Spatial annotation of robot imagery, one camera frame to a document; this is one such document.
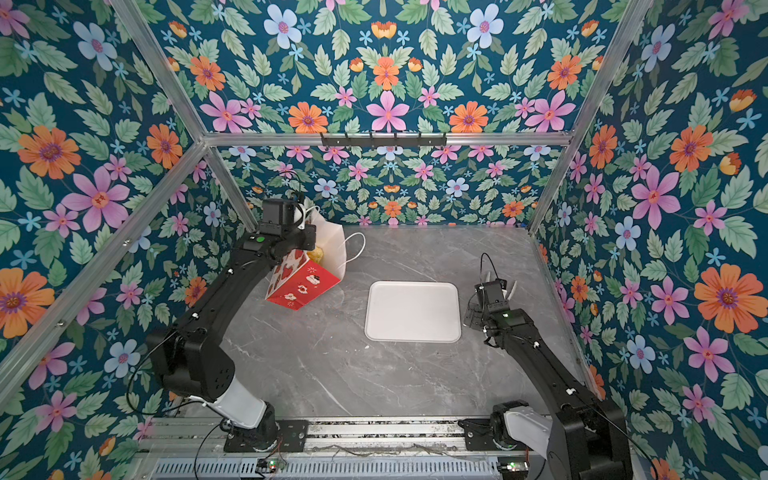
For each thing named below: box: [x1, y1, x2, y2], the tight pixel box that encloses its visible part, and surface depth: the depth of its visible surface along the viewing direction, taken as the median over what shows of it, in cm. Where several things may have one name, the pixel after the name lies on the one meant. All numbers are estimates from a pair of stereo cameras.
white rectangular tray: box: [364, 281, 462, 343], surface depth 97 cm
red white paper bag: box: [265, 209, 346, 310], surface depth 88 cm
